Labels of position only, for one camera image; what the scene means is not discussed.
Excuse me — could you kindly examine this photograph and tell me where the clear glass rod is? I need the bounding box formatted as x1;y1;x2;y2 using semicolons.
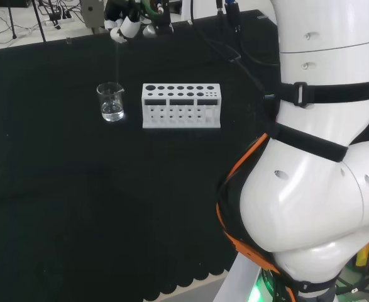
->
114;40;121;86

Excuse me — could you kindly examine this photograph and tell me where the black cable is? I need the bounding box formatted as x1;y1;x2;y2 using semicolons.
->
189;0;277;100

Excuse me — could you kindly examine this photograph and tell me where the black bench cloth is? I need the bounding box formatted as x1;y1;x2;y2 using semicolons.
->
0;9;281;302

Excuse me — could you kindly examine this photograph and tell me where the glass beaker with water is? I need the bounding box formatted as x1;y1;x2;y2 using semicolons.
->
96;81;126;123

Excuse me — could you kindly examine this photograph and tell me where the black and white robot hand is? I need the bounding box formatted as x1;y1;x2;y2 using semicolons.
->
104;0;174;44

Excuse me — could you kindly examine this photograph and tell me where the white test tube rack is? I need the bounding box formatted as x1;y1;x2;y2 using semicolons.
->
141;82;222;130

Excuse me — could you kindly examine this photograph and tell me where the grey metal box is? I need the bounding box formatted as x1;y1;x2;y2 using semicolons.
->
79;0;106;34

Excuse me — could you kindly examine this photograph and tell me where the orange cable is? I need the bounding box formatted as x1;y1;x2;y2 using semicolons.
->
216;133;295;302

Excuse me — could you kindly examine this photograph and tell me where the black tripod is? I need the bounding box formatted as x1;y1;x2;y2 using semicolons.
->
6;0;19;40
30;0;47;43

